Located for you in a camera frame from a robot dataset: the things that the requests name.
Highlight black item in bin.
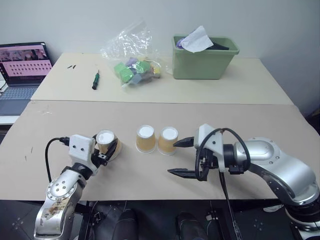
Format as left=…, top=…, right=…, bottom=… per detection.
left=206, top=41, right=230, bottom=51

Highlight clear bag of coloured blocks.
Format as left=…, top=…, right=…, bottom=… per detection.
left=100, top=18, right=174, bottom=89

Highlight yellow paper cup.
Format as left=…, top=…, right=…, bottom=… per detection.
left=95, top=129, right=123, bottom=162
left=157, top=126, right=180, bottom=156
left=135, top=124, right=157, bottom=154

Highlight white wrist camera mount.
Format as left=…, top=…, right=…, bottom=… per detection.
left=68, top=134, right=96, bottom=175
left=194, top=123, right=225, bottom=174

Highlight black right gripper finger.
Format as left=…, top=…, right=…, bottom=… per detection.
left=167, top=168, right=201, bottom=181
left=172, top=135, right=196, bottom=149

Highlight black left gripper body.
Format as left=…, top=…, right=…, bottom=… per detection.
left=90, top=148, right=111, bottom=168

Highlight white crumpled paper sheet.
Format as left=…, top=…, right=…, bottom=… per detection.
left=181, top=25, right=215, bottom=54

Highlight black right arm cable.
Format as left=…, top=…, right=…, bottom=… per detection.
left=195, top=127, right=251, bottom=240

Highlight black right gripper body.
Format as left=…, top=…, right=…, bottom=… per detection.
left=194, top=147, right=221, bottom=182

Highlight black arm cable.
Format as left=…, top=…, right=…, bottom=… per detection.
left=44, top=136, right=71, bottom=184
left=195, top=127, right=251, bottom=240

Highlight black table frame leg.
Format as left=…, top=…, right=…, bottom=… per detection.
left=74, top=200, right=94, bottom=240

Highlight green plastic bin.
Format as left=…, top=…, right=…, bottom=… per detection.
left=171, top=35, right=241, bottom=81

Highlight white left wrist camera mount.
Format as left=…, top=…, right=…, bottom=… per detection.
left=68, top=134, right=96, bottom=175

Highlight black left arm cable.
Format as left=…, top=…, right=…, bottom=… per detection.
left=44, top=136, right=71, bottom=184

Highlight purple item in bin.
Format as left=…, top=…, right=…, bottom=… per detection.
left=175, top=37, right=187, bottom=50

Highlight open laptop with pink screen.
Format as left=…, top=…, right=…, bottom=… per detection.
left=0, top=41, right=54, bottom=117

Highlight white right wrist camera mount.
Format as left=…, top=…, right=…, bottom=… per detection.
left=194, top=123, right=225, bottom=174

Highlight green handled screwdriver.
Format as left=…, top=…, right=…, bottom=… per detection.
left=91, top=68, right=101, bottom=91

